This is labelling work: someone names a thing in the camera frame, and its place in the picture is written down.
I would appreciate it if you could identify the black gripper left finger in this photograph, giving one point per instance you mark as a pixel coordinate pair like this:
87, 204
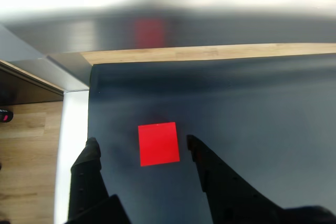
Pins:
85, 182

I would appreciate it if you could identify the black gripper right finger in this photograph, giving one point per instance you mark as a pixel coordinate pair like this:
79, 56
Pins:
225, 190

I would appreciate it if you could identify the red cube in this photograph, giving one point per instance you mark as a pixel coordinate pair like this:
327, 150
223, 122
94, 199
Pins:
158, 144

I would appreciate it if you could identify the dark blue-grey mat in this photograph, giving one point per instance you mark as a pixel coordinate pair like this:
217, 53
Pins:
249, 103

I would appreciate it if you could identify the black object with pink label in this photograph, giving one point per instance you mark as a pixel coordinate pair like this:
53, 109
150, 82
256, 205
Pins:
5, 116

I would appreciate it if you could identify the dark brown panel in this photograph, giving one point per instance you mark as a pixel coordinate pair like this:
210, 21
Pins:
23, 90

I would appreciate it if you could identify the silver table edge frame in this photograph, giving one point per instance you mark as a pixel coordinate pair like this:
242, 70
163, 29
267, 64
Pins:
73, 129

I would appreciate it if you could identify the silver metal guard rail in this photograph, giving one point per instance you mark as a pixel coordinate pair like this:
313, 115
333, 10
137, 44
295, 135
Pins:
78, 11

